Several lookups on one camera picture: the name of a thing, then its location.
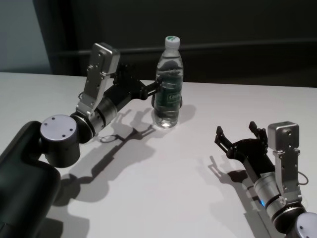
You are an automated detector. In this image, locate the clear plastic water bottle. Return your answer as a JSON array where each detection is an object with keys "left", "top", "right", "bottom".
[{"left": 152, "top": 35, "right": 185, "bottom": 128}]

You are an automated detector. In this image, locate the grey horizontal handrail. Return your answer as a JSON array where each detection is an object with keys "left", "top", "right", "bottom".
[{"left": 53, "top": 42, "right": 317, "bottom": 57}]

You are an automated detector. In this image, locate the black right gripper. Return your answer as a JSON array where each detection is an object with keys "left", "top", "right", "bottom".
[{"left": 214, "top": 121, "right": 276, "bottom": 179}]

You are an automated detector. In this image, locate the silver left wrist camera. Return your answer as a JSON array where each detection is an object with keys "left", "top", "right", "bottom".
[{"left": 75, "top": 42, "right": 121, "bottom": 119}]

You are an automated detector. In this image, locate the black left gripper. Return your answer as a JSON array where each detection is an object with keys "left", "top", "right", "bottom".
[{"left": 104, "top": 63, "right": 163, "bottom": 114}]

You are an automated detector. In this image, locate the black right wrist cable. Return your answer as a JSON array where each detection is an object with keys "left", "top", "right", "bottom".
[{"left": 298, "top": 171, "right": 310, "bottom": 186}]

